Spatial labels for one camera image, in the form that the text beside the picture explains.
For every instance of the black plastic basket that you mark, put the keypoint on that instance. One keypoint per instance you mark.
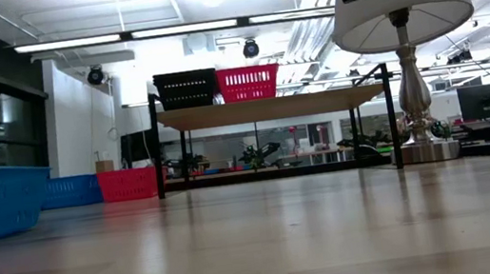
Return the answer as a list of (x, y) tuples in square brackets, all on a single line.
[(183, 73), (186, 96)]

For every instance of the blue plastic basket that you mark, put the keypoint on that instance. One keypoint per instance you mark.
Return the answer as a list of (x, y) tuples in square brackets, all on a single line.
[(9, 203), (71, 191)]

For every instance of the black background robot arm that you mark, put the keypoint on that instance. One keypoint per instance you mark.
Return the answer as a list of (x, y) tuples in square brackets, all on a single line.
[(365, 140), (257, 154)]

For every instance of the wooden shelf with black legs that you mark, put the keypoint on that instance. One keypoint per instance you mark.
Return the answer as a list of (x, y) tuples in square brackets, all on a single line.
[(270, 108)]

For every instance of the black round ceiling device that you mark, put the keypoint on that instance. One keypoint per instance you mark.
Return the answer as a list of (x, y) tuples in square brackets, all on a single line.
[(95, 75), (250, 49)]

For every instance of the black computer monitor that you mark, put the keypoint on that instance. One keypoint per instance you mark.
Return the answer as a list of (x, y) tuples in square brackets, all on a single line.
[(136, 147), (482, 102)]

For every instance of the ceiling light strip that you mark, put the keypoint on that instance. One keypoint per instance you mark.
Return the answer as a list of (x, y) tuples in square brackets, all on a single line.
[(67, 43), (290, 15), (184, 28)]

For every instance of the cardboard box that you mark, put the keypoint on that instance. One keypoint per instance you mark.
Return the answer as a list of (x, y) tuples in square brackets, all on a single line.
[(104, 166)]

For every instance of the white cylindrical lamp shade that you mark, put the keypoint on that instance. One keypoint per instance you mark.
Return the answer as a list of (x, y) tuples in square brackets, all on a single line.
[(368, 23)]

